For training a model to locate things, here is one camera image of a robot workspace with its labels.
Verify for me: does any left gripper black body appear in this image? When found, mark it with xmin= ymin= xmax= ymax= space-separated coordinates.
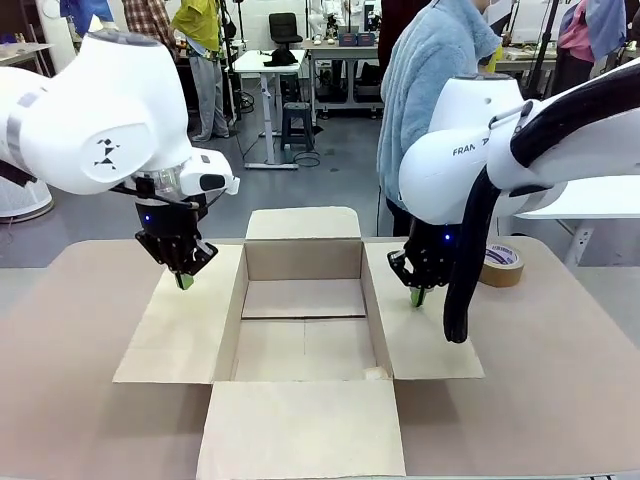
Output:
xmin=134 ymin=192 xmax=207 ymax=245

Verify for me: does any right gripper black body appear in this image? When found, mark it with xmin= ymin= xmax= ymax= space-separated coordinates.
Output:
xmin=406 ymin=219 xmax=465 ymax=262

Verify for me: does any brown packing tape roll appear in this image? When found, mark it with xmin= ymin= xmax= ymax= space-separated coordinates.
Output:
xmin=478 ymin=242 xmax=527 ymax=289

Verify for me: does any brown cardboard box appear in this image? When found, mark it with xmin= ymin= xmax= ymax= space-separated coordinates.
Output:
xmin=112 ymin=207 xmax=486 ymax=480

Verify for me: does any large white table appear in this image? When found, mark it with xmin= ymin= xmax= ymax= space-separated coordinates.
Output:
xmin=512 ymin=205 xmax=640 ymax=269

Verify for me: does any white air purifier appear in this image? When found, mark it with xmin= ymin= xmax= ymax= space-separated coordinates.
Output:
xmin=0 ymin=172 xmax=54 ymax=220

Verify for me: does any grey plastic stool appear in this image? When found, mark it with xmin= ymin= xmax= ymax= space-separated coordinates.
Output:
xmin=279 ymin=102 xmax=315 ymax=153

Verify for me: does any person in blue fleece jacket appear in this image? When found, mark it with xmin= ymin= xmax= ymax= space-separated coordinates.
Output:
xmin=377 ymin=0 xmax=506 ymax=239

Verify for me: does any white standing desk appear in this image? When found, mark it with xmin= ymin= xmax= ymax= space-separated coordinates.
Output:
xmin=233 ymin=48 xmax=307 ymax=172

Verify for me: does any black cap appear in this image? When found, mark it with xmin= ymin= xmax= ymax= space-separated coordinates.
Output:
xmin=263 ymin=48 xmax=298 ymax=68

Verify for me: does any person in yellow-green top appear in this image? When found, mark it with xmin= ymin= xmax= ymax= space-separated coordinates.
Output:
xmin=171 ymin=0 xmax=232 ymax=142

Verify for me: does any person in plaid shirt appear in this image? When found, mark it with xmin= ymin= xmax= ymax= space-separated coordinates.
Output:
xmin=122 ymin=0 xmax=177 ymax=49

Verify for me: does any small white table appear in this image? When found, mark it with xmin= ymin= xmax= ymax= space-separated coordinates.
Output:
xmin=0 ymin=42 xmax=56 ymax=79

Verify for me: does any figure in white blue apron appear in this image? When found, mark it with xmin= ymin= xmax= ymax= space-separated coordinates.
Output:
xmin=59 ymin=0 xmax=117 ymax=34

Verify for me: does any black office chair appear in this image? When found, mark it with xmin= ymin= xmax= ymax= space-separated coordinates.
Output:
xmin=268 ymin=12 xmax=305 ymax=47

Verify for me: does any black tripod stand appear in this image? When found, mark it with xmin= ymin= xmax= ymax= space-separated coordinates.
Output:
xmin=529 ymin=0 xmax=560 ymax=101

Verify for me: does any person in pink top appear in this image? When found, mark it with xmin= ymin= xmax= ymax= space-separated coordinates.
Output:
xmin=556 ymin=0 xmax=629 ymax=101

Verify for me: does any right arm black cable sleeve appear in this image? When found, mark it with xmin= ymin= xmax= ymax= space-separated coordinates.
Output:
xmin=442 ymin=63 xmax=640 ymax=346

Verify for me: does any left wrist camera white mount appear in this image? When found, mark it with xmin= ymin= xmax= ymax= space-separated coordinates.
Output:
xmin=179 ymin=152 xmax=242 ymax=198

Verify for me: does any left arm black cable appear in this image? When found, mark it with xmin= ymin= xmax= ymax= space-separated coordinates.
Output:
xmin=0 ymin=158 xmax=224 ymax=211

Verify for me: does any grey frame work table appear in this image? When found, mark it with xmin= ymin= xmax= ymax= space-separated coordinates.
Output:
xmin=301 ymin=39 xmax=386 ymax=121

